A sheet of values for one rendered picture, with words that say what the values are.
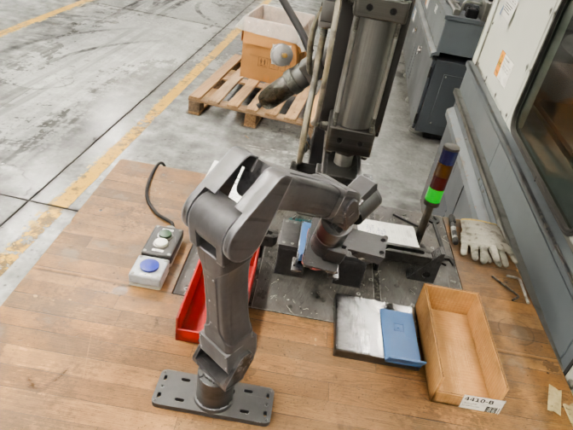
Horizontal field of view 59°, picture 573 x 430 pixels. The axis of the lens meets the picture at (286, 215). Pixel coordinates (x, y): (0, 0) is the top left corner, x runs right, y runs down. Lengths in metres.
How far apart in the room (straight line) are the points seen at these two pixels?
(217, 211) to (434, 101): 3.67
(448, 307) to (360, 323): 0.23
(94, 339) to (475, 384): 0.72
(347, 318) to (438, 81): 3.25
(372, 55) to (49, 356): 0.77
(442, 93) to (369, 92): 3.24
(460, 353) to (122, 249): 0.76
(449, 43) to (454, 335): 3.15
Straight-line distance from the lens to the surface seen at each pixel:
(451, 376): 1.07
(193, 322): 1.03
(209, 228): 0.62
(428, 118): 4.26
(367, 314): 1.09
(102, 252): 1.20
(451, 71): 4.15
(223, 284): 0.68
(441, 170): 1.23
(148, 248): 1.16
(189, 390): 0.92
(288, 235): 1.14
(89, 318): 1.06
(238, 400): 0.92
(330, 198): 0.76
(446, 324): 1.17
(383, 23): 0.92
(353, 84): 0.95
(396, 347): 1.04
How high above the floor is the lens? 1.66
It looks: 34 degrees down
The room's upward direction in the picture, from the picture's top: 10 degrees clockwise
